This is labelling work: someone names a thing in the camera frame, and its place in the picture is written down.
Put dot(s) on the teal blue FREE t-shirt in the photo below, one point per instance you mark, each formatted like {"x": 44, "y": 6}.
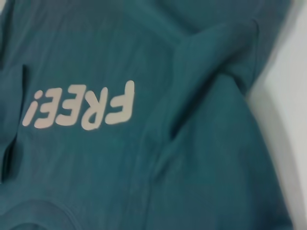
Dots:
{"x": 120, "y": 155}

